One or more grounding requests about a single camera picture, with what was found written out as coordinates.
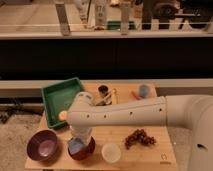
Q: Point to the purple bowl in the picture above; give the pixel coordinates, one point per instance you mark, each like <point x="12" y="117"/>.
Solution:
<point x="42" y="145"/>

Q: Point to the orange ball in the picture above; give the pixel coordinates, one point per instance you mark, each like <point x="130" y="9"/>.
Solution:
<point x="63" y="115"/>

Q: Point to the dark small cup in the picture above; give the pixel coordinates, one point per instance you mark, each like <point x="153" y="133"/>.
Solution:
<point x="103" y="91"/>

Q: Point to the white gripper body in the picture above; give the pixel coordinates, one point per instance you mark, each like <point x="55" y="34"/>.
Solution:
<point x="83" y="133"/>

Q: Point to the red bowl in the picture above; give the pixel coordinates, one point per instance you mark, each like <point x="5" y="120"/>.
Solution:
<point x="85" y="152"/>

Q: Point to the blue sponge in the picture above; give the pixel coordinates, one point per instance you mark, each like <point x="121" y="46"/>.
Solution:
<point x="75" y="145"/>

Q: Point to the red marker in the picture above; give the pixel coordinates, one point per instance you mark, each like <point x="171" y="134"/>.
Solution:
<point x="135" y="96"/>

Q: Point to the wooden utensil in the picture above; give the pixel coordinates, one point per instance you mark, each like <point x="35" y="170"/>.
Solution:
<point x="108" y="98"/>

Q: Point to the blue cup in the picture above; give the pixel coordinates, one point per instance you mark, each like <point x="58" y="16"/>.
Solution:
<point x="144" y="91"/>

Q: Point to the brown grape bunch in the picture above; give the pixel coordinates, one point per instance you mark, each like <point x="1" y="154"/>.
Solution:
<point x="139" y="136"/>

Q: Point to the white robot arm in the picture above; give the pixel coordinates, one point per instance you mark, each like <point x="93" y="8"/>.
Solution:
<point x="194" y="112"/>

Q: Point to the green box background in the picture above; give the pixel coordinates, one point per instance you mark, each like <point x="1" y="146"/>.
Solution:
<point x="116" y="25"/>

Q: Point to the green plastic tray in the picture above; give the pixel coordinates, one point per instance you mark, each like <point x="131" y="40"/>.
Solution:
<point x="58" y="97"/>

